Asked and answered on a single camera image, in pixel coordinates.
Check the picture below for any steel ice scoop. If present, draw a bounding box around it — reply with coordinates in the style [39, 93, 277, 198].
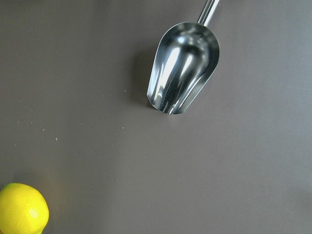
[147, 0, 220, 115]

